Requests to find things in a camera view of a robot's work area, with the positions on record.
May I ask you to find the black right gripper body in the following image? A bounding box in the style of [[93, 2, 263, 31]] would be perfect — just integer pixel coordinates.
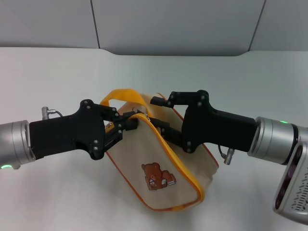
[[181, 90, 258, 154]]

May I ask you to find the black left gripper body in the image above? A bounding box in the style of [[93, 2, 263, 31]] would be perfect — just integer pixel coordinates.
[[28, 99, 108, 161]]

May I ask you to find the beige bear food bag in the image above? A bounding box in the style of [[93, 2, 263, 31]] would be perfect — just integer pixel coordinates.
[[99, 89, 220, 213]]

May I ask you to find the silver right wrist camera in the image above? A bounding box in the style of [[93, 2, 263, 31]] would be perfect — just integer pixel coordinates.
[[272, 141, 308, 218]]

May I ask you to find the silver cable connector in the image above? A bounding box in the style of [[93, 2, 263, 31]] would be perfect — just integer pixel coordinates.
[[217, 144, 236, 166], [41, 106, 64, 120]]

